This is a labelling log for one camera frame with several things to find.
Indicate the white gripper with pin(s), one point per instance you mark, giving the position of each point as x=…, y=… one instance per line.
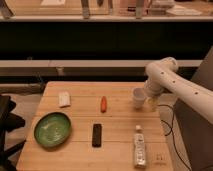
x=151, y=104

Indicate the clear plastic bottle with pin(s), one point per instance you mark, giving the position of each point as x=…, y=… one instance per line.
x=139, y=148

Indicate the black remote control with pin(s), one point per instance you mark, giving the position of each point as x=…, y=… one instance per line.
x=97, y=135

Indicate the orange carrot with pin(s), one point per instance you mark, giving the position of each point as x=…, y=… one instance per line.
x=103, y=104

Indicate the green ceramic bowl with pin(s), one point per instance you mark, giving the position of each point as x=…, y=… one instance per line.
x=52, y=130

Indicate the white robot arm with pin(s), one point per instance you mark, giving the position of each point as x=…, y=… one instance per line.
x=162, y=74

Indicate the white ceramic cup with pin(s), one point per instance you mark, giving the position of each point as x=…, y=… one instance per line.
x=138, y=97

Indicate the black office chair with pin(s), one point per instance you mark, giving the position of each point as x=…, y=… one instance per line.
x=8, y=122

